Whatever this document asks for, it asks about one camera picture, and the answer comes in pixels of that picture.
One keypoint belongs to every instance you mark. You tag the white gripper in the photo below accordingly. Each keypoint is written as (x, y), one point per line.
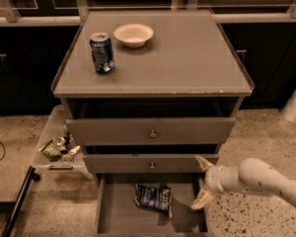
(212, 179)

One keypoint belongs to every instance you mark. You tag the blue chip bag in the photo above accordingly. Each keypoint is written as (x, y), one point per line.
(157, 199)

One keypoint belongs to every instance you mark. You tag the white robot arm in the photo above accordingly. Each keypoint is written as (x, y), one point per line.
(251, 177)

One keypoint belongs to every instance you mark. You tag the brass middle drawer knob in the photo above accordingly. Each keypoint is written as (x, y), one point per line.
(152, 166)

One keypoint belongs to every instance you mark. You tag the brass drawer knob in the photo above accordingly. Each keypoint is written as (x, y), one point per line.
(152, 166)
(152, 134)

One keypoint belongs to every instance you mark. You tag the brass top drawer knob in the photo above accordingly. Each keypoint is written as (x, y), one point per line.
(152, 134)

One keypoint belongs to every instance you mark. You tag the grey top drawer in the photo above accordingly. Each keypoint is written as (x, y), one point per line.
(135, 131)

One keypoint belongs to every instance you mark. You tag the grey drawer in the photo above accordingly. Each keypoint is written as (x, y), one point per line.
(139, 163)
(118, 215)
(135, 131)

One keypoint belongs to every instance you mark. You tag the grey bottom drawer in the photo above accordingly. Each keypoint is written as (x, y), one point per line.
(118, 215)

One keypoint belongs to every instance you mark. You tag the grey drawer cabinet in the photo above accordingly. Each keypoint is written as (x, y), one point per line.
(187, 69)

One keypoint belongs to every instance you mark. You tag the grey middle drawer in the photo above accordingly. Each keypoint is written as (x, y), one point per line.
(139, 163)

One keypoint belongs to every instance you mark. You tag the green snack packet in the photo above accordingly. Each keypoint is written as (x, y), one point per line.
(51, 152)

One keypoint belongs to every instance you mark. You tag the white paper bowl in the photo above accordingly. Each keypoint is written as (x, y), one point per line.
(133, 35)

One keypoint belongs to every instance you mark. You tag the blue soda can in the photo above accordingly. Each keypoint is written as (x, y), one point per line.
(102, 52)

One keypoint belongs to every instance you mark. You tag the black metal floor bar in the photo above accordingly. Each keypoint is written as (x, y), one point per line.
(17, 204)

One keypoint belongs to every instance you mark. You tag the white window frame rail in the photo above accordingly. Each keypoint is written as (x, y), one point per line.
(39, 19)

